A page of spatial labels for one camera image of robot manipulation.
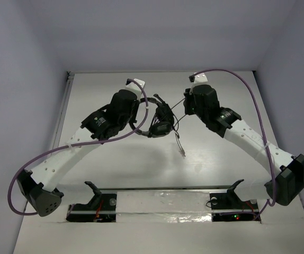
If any thin black headset cable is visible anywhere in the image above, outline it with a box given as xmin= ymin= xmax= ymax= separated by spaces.
xmin=151 ymin=97 xmax=189 ymax=159

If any black headset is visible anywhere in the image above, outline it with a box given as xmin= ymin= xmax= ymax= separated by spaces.
xmin=136 ymin=94 xmax=175 ymax=138

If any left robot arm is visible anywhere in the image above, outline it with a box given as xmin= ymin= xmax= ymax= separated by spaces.
xmin=16 ymin=88 xmax=142 ymax=217

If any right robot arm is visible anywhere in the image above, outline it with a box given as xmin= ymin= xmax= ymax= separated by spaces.
xmin=184 ymin=84 xmax=304 ymax=208

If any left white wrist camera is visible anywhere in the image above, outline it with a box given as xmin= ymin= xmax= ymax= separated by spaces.
xmin=125 ymin=78 xmax=146 ymax=100

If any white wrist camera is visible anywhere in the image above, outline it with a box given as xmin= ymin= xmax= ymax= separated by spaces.
xmin=189 ymin=73 xmax=208 ymax=89
xmin=125 ymin=78 xmax=146 ymax=100

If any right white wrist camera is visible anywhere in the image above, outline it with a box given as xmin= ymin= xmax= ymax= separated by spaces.
xmin=189 ymin=73 xmax=208 ymax=89

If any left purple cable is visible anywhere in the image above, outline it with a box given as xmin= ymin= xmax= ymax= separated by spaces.
xmin=7 ymin=78 xmax=150 ymax=216

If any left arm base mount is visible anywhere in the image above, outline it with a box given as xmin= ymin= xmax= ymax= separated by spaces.
xmin=66 ymin=181 xmax=117 ymax=223

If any metal rail with tape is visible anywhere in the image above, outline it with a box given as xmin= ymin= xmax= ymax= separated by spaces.
xmin=67 ymin=186 xmax=264 ymax=223

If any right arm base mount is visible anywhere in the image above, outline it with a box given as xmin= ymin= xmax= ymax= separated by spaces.
xmin=205 ymin=179 xmax=261 ymax=222

